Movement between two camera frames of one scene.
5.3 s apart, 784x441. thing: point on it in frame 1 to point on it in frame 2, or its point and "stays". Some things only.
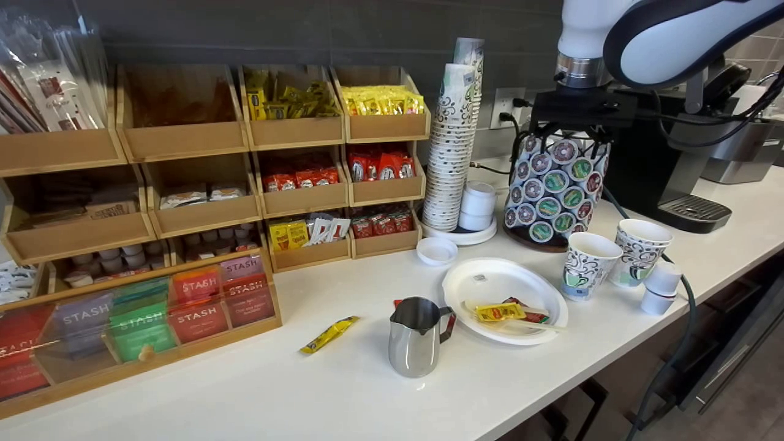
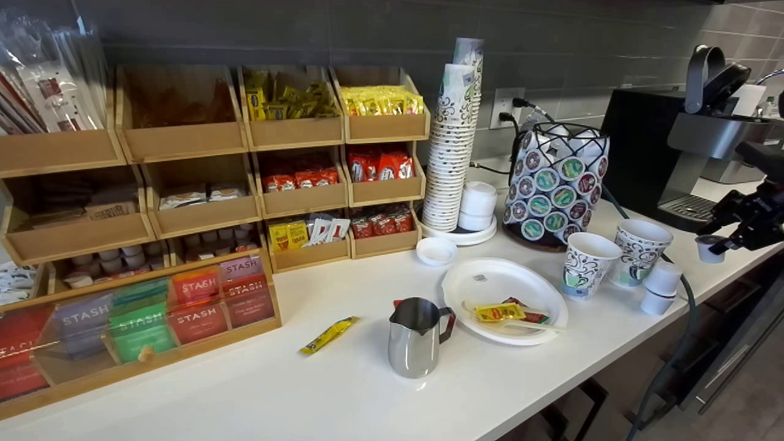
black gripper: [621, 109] to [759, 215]
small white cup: [661, 289] stays
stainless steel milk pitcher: [414, 333] stays
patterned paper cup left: [589, 259] stays
